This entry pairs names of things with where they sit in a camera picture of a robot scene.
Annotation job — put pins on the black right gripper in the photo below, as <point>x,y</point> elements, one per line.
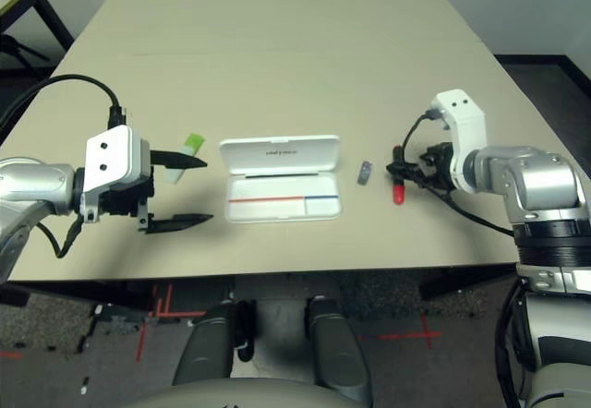
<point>438,168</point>

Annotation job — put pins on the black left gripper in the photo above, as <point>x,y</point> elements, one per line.
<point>124,200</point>

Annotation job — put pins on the red and black marker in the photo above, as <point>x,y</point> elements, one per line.
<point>399,193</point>

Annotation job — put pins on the small dark eraser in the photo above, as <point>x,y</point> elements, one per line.
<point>365,172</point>

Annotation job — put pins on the white plastic pencil case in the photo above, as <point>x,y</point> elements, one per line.
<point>277,154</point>

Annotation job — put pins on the red floor tape corner lines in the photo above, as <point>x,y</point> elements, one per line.
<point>184,312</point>

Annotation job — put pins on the grey robot left leg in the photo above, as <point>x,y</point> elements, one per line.
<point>208,343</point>

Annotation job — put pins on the grey robot leg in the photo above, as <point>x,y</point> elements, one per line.
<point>337,352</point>
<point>208,343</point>

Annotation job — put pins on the grey robot right leg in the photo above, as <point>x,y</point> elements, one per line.
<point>337,352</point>

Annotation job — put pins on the black tripod stand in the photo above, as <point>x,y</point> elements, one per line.
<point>18,50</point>

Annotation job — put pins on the grey robot torso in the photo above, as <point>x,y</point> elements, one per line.
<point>240,396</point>

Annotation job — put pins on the short red floor tape strip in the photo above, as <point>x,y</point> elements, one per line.
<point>9,354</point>

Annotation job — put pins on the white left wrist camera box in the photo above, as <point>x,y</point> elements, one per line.
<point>113,159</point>

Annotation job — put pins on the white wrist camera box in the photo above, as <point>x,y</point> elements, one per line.
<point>466,117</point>
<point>113,159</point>

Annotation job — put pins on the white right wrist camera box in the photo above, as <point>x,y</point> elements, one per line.
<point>466,117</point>

